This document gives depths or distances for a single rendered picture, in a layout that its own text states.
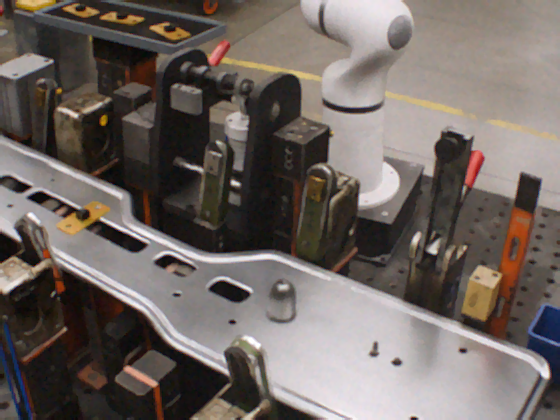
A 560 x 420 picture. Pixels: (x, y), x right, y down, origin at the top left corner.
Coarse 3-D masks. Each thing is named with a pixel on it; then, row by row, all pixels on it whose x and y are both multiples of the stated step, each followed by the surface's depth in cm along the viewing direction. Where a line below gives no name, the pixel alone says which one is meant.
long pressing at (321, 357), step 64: (0, 192) 114; (64, 192) 115; (128, 192) 115; (64, 256) 101; (128, 256) 102; (192, 256) 102; (256, 256) 103; (192, 320) 92; (256, 320) 92; (320, 320) 93; (384, 320) 93; (448, 320) 92; (320, 384) 83; (384, 384) 83; (448, 384) 83; (512, 384) 83
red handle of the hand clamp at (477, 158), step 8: (472, 152) 98; (480, 152) 98; (472, 160) 97; (480, 160) 97; (472, 168) 97; (480, 168) 98; (472, 176) 97; (464, 184) 96; (472, 184) 97; (464, 192) 96; (432, 240) 94; (440, 240) 94; (432, 248) 94; (432, 256) 94
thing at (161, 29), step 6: (162, 24) 131; (168, 24) 128; (156, 30) 129; (162, 30) 129; (168, 30) 127; (174, 30) 128; (180, 30) 129; (168, 36) 126; (174, 36) 126; (186, 36) 126
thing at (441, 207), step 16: (448, 128) 88; (448, 144) 85; (464, 144) 87; (448, 160) 86; (464, 160) 87; (448, 176) 90; (464, 176) 89; (432, 192) 91; (448, 192) 91; (432, 208) 92; (448, 208) 91; (432, 224) 93; (448, 224) 91; (448, 240) 92; (416, 256) 95
